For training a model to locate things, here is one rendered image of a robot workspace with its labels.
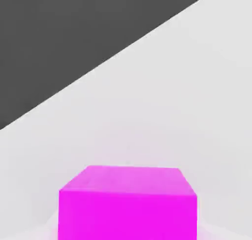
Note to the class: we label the small magenta cube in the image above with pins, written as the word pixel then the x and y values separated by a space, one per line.
pixel 127 210

